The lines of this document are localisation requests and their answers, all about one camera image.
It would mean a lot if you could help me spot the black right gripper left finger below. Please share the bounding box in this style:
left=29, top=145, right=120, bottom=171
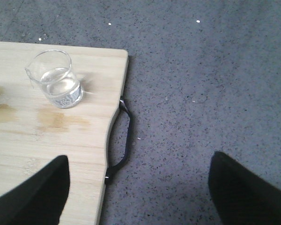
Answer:
left=0, top=155, right=70, bottom=225

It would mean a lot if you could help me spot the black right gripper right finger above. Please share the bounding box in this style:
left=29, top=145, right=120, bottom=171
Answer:
left=208, top=151, right=281, bottom=225

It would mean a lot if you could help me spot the small glass measuring beaker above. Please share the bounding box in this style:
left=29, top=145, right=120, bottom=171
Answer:
left=24, top=49, right=83, bottom=109

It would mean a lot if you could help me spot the light wooden cutting board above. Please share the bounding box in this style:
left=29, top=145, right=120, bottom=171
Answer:
left=0, top=42, right=128, bottom=225

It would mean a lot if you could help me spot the black cutting board handle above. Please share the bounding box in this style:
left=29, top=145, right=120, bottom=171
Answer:
left=105, top=95, right=132, bottom=185

